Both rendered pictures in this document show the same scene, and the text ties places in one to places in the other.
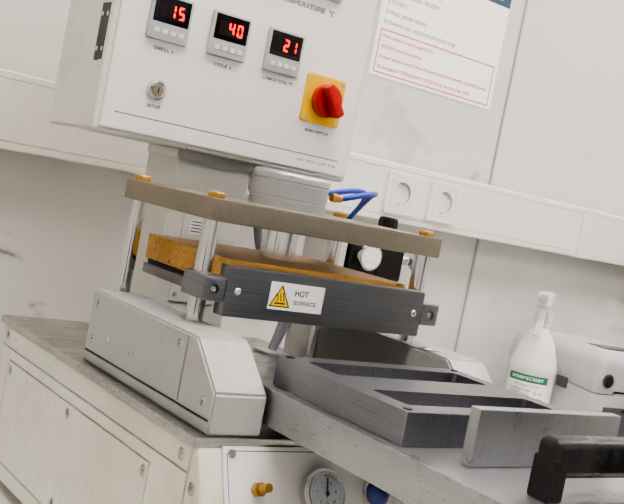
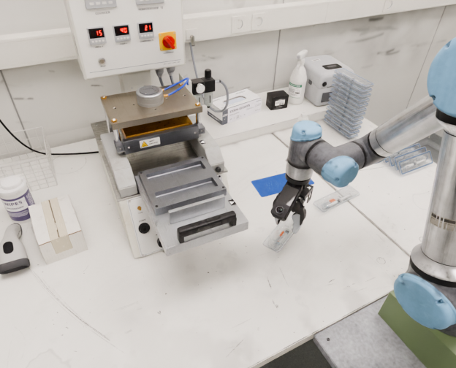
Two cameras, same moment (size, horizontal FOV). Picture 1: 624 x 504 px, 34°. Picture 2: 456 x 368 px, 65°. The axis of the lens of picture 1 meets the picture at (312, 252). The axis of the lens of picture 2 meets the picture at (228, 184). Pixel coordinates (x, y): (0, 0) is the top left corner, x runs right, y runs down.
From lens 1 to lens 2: 63 cm
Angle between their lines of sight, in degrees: 38
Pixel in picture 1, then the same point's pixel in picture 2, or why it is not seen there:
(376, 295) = (179, 132)
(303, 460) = not seen: hidden behind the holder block
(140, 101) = (97, 66)
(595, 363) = (319, 77)
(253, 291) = (134, 145)
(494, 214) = (283, 18)
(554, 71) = not seen: outside the picture
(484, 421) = (171, 215)
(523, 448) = (188, 215)
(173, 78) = (106, 55)
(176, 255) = not seen: hidden behind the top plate
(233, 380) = (125, 182)
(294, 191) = (147, 101)
